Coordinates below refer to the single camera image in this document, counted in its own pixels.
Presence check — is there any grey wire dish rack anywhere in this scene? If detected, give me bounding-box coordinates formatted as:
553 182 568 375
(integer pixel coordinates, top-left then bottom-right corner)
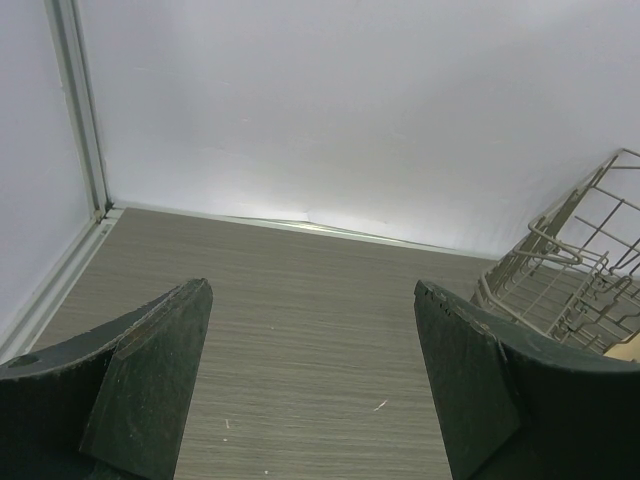
472 149 639 356

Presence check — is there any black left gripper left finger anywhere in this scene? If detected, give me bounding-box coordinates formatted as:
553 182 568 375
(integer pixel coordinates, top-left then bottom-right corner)
1 279 213 479

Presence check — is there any beige plate, rear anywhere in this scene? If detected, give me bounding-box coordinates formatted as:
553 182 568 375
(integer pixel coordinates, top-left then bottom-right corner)
604 335 640 363

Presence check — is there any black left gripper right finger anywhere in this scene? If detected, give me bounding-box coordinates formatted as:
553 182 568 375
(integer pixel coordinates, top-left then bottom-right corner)
414 280 639 479

